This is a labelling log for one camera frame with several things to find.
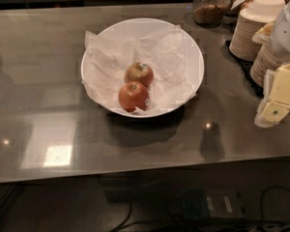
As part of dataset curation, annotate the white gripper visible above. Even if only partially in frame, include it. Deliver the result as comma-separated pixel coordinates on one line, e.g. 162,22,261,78
252,1,290,128

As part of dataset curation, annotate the rear paper plate stack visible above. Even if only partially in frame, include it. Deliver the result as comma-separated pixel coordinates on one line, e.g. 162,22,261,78
229,8,274,62

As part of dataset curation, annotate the black cable under table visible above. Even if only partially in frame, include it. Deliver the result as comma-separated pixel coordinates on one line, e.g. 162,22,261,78
109,186,290,232

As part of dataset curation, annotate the white paper liner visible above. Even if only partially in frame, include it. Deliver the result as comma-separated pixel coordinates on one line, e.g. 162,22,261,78
82,26,195,117

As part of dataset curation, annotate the red-yellow apple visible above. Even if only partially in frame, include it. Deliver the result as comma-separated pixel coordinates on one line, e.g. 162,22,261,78
124,62,154,87

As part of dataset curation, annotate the front paper plate stack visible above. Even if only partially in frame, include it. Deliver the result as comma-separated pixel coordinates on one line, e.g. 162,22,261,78
250,43,282,87

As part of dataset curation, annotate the dark box under table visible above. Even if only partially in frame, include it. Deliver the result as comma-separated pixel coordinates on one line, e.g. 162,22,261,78
182,189,247,221

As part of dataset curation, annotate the glass jar with grains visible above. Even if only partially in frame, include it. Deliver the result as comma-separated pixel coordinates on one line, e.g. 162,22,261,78
192,0,230,27

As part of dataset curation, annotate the white bowl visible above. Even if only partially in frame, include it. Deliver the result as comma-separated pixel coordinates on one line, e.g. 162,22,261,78
81,18,204,118

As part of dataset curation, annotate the stack of white cups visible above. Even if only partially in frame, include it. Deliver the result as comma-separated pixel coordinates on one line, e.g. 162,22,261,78
244,0,285,23

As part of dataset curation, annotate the paper plate stack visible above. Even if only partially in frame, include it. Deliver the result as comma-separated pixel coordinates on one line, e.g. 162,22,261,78
250,43,282,87
229,8,274,62

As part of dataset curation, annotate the front red apple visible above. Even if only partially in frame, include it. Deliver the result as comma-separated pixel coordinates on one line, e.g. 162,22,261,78
118,81,150,112

